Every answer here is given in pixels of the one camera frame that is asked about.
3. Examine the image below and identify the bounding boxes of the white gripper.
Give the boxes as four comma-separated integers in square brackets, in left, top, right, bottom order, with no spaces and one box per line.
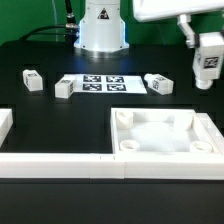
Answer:
[132,0,224,48]

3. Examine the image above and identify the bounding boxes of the white square table top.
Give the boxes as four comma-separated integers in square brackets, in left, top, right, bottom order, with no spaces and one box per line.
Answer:
[110,108,221,155]

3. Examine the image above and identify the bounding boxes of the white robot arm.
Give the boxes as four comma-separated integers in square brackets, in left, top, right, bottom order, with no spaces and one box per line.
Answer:
[74,0,224,55]

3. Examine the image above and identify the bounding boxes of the white fiducial marker sheet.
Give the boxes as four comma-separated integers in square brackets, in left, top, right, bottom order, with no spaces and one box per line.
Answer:
[64,74,147,94]

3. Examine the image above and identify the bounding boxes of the white U-shaped obstacle fence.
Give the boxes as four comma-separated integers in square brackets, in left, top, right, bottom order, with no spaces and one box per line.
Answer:
[0,113,224,180]

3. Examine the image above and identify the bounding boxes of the black cable bundle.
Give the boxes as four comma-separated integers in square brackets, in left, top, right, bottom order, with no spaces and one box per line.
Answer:
[19,0,80,43]

